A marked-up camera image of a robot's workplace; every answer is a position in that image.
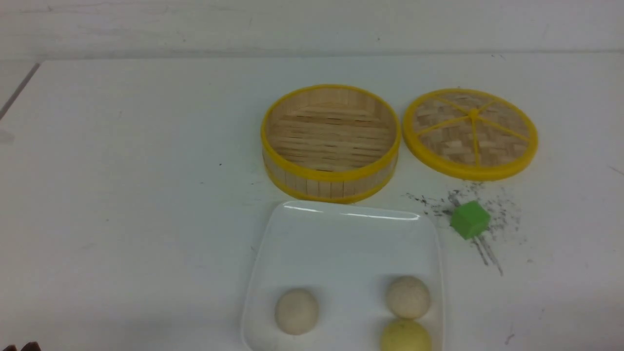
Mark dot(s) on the yellow rimmed bamboo steamer basket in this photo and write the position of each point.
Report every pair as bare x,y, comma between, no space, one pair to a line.
330,143

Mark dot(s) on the white steamed bun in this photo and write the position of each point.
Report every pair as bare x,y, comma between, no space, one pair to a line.
297,312
408,297

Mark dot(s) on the yellow steamed bun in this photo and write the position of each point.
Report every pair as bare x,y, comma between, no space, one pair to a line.
405,335

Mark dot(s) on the green cube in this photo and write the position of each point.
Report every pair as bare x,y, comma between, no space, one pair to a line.
470,220

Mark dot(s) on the white square plate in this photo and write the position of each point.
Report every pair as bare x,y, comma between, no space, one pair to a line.
346,256

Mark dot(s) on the yellow rimmed woven steamer lid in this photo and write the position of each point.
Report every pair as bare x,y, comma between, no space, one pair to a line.
469,134

